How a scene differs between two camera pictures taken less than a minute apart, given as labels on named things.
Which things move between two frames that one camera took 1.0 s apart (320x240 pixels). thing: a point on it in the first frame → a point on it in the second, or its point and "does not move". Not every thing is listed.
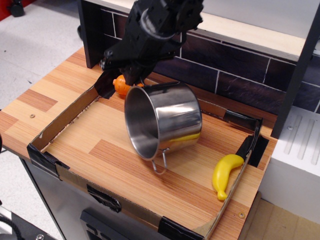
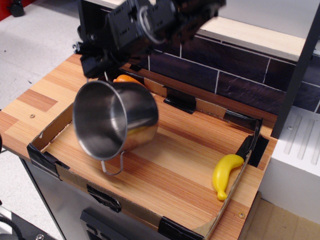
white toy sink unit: (291, 178) does not move
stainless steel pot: (161, 116) → (110, 118)
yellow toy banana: (221, 171) does not move
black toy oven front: (103, 225) does not move
